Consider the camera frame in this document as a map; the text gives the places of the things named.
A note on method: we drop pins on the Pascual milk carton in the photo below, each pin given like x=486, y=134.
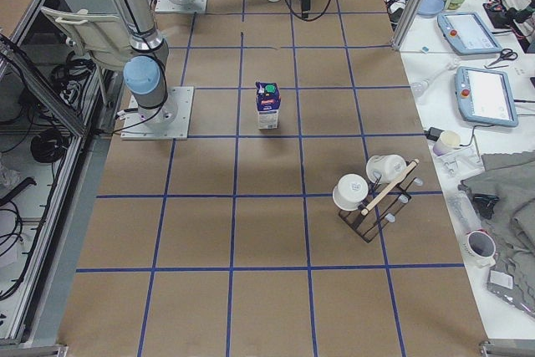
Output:
x=268, y=101

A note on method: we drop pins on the cream lavender cup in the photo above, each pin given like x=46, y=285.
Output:
x=447, y=142

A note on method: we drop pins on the upper teach pendant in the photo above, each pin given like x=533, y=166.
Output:
x=467, y=34

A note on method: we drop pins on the teach pendant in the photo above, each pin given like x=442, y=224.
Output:
x=467, y=34
x=485, y=96

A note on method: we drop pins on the black power adapter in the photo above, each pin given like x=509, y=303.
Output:
x=433, y=134

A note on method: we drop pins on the white mug on rack front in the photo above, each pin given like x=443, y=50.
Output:
x=350, y=191

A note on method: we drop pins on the lower teach pendant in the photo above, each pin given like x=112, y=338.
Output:
x=485, y=96

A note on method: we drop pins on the black scissors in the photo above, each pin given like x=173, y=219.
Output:
x=507, y=54

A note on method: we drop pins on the grey cloth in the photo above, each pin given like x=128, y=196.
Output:
x=503, y=196

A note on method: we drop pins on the white red rimmed mug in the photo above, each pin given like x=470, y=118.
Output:
x=478, y=248

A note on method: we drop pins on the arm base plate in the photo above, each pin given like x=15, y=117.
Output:
x=172, y=121
x=180, y=6

